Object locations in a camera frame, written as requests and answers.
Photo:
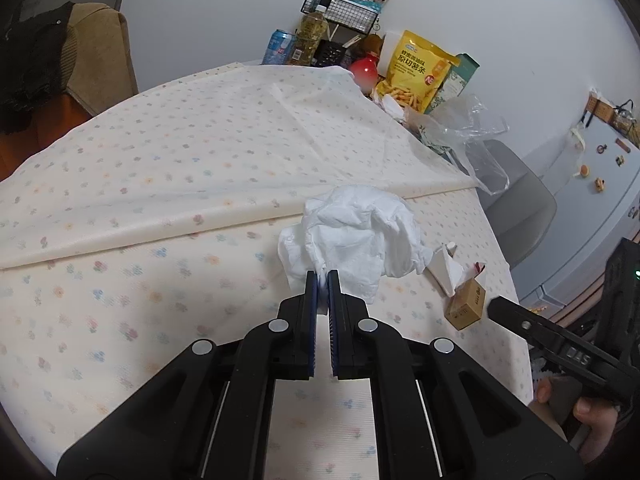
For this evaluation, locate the light blue packet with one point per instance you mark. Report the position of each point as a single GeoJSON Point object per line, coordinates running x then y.
{"type": "Point", "coordinates": [367, 4]}

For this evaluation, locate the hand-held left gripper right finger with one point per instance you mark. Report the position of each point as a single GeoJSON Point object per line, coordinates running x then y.
{"type": "Point", "coordinates": [333, 340]}

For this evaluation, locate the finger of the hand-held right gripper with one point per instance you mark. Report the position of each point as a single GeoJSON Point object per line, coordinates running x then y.
{"type": "Point", "coordinates": [517, 322]}

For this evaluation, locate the person's right hand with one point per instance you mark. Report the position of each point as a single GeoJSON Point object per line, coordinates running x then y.
{"type": "Point", "coordinates": [595, 425]}

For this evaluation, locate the red ceramic vase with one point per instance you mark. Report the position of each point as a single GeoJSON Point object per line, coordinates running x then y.
{"type": "Point", "coordinates": [363, 72]}

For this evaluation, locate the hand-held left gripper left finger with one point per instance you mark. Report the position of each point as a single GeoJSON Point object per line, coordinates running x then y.
{"type": "Point", "coordinates": [312, 325]}

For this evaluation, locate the round orange fridge magnet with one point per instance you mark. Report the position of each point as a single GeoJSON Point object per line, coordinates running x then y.
{"type": "Point", "coordinates": [581, 170]}

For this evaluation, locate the clear plastic bag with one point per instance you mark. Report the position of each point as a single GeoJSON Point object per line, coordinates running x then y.
{"type": "Point", "coordinates": [465, 135]}

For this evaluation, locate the green carton box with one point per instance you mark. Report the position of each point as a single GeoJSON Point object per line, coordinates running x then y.
{"type": "Point", "coordinates": [460, 77]}

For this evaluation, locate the white fridge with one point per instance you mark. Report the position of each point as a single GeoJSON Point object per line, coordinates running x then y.
{"type": "Point", "coordinates": [590, 225]}

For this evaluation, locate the folded white paper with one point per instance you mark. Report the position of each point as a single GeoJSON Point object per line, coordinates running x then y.
{"type": "Point", "coordinates": [445, 270]}

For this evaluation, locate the yellow snack bag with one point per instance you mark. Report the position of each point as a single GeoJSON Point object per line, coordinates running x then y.
{"type": "Point", "coordinates": [415, 75]}

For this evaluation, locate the floral cream tablecloth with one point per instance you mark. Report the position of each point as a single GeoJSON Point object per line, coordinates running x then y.
{"type": "Point", "coordinates": [125, 210]}

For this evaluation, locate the blue drink can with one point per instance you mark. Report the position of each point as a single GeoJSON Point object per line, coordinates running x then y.
{"type": "Point", "coordinates": [279, 47]}

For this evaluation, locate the brown rounded object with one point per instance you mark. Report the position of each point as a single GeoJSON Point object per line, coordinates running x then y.
{"type": "Point", "coordinates": [371, 45]}

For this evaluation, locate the black cloth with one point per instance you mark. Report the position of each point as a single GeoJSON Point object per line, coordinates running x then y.
{"type": "Point", "coordinates": [30, 65]}

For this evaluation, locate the yellow oil bottle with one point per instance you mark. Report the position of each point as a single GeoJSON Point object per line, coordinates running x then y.
{"type": "Point", "coordinates": [310, 35]}

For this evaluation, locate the grey plastic chair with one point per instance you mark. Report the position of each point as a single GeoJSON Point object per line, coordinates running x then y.
{"type": "Point", "coordinates": [520, 210]}

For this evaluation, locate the white tissue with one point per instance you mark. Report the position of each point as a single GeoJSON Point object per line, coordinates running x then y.
{"type": "Point", "coordinates": [360, 230]}

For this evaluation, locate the small crumpled white paper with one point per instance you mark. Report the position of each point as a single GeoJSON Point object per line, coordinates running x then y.
{"type": "Point", "coordinates": [391, 107]}

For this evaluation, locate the black utensil holder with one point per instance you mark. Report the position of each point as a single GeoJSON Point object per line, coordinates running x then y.
{"type": "Point", "coordinates": [327, 54]}

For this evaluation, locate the small brown cardboard box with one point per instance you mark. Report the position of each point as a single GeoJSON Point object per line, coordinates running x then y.
{"type": "Point", "coordinates": [466, 305]}

